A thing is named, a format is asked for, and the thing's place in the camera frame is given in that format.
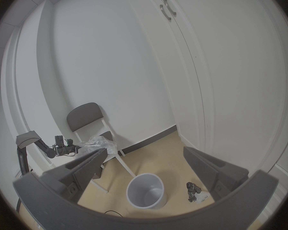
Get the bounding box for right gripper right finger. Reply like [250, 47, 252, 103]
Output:
[183, 146, 250, 201]

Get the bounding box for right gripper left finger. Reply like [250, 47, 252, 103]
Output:
[42, 148, 108, 202]

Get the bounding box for black plastic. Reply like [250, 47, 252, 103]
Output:
[186, 182, 202, 203]

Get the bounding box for clear plastic bag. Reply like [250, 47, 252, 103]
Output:
[77, 136, 117, 156]

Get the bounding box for white trash bin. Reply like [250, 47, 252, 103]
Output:
[126, 173, 168, 209]

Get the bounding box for grey padded white chair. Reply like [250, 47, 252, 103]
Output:
[67, 103, 138, 194]

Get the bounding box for white wardrobe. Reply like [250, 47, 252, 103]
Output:
[122, 0, 288, 225]

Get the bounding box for black cable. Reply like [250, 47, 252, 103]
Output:
[103, 210, 123, 217]

